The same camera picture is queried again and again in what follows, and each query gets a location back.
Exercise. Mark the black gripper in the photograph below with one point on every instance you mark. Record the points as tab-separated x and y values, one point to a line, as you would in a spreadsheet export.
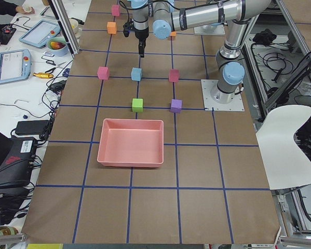
141	35

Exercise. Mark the light blue foam block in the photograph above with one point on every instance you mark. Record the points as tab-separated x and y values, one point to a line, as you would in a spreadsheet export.
136	74

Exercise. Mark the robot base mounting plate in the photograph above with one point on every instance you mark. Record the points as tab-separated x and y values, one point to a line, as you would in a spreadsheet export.
215	100

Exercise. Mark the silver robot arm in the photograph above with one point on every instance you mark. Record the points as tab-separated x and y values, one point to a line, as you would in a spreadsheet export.
240	16

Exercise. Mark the orange foam block left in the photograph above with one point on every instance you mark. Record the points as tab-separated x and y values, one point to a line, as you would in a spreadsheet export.
111	28

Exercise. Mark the magenta foam block far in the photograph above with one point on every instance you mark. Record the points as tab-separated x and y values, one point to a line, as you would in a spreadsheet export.
115	10

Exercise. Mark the pink foam block right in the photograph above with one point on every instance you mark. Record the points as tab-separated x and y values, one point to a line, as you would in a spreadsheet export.
174	75

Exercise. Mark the pink foam block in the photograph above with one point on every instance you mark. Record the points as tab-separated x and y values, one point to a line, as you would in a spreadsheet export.
174	75
103	73

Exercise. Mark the pink foam block left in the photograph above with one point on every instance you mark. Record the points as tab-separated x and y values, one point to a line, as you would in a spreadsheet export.
103	73

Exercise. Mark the green foam block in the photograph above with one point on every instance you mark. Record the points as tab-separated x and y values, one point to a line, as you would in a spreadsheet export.
137	105

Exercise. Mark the purple foam block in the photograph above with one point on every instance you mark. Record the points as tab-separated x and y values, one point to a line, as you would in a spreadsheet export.
176	106

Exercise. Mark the white cup with saucer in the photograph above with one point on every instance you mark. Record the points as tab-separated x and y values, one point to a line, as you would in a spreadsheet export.
75	27

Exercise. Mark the light blue fruit bowl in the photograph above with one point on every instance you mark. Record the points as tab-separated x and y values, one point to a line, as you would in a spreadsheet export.
57	46

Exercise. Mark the pink plastic tray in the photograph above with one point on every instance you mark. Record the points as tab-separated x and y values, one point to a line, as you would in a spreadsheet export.
131	143

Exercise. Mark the teach pendant tablet far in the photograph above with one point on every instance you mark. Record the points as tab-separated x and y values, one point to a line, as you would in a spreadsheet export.
40	33

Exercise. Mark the teach pendant tablet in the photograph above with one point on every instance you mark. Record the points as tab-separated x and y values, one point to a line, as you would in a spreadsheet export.
15	65
40	33

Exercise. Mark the gold metal cylinder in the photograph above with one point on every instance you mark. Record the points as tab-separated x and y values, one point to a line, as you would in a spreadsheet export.
43	75

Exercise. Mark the teach pendant tablet near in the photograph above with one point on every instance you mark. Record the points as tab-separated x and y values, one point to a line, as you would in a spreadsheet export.
15	65

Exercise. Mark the black power adapter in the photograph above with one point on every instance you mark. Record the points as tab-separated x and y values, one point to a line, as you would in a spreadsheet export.
34	127

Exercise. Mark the black electronics box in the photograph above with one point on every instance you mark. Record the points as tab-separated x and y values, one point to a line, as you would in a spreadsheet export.
15	168

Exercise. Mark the white chair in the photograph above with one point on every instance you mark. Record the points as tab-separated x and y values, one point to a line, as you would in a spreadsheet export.
286	165

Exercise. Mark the aluminium frame post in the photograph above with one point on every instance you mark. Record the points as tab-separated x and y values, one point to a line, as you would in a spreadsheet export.
61	16

